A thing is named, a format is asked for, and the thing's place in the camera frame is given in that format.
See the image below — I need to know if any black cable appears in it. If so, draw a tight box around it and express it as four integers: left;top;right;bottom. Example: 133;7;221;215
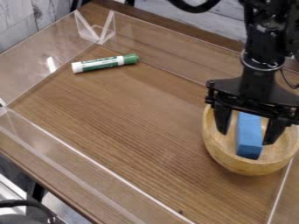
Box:
0;199;56;224

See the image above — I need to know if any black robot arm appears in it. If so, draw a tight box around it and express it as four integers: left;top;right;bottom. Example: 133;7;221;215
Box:
205;0;299;145

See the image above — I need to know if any clear acrylic tray wall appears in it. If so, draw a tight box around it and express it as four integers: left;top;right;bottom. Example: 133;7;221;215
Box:
0;4;299;224

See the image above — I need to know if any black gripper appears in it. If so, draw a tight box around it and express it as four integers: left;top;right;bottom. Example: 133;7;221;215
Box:
205;77;299;145

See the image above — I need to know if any blue rectangular block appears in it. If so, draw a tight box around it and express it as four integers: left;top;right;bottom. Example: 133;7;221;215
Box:
236;112;263;160

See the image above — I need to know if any brown wooden bowl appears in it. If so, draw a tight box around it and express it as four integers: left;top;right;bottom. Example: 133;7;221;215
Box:
201;106;299;176

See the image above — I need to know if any green and white marker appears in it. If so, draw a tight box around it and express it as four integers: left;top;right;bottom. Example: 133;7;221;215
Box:
71;53;139;74

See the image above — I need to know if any black table leg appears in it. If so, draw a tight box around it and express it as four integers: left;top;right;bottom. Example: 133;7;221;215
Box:
32;183;45;202

